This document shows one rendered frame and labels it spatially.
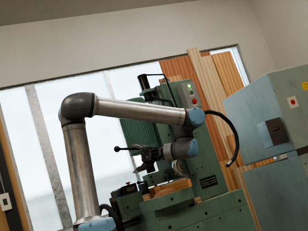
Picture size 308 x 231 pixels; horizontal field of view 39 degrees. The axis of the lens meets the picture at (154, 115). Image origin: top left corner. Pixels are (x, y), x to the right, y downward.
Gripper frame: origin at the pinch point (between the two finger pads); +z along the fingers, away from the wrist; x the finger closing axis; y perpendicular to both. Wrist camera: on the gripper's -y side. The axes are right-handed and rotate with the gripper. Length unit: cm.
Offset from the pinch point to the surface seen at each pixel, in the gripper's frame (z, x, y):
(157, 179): -5.9, 9.4, -20.3
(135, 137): 0.8, -13.7, -9.0
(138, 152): 0.7, -5.6, -10.5
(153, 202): -11.8, 24.4, 2.7
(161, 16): 34, -177, -166
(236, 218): -44, 34, -36
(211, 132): 1, -54, -185
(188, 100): -27, -34, -25
